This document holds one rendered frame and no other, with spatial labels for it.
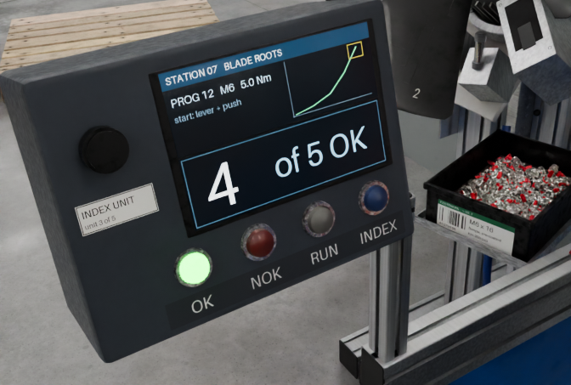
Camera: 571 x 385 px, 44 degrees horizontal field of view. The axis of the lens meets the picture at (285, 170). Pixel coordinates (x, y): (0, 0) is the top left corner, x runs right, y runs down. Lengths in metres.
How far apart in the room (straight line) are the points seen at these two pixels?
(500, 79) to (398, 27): 0.21
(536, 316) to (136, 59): 0.62
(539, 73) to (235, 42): 0.78
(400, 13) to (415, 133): 1.55
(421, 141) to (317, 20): 2.22
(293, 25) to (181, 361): 1.61
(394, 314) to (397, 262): 0.06
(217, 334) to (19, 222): 1.01
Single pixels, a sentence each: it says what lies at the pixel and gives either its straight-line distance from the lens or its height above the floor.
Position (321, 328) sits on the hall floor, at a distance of 2.06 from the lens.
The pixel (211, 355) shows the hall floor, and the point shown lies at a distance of 2.02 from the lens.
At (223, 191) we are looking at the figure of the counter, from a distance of 0.47.
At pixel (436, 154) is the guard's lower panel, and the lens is 2.65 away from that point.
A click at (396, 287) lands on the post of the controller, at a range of 0.70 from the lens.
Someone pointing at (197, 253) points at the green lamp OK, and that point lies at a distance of 0.47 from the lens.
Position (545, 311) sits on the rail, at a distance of 0.92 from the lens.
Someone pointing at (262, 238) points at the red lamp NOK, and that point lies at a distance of 0.48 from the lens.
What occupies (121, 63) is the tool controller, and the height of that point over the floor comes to 1.25.
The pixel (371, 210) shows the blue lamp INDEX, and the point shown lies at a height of 1.11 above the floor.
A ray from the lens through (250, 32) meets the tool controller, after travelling 0.47.
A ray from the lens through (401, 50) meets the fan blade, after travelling 1.17.
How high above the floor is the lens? 1.40
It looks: 30 degrees down
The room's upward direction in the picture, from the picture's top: 3 degrees counter-clockwise
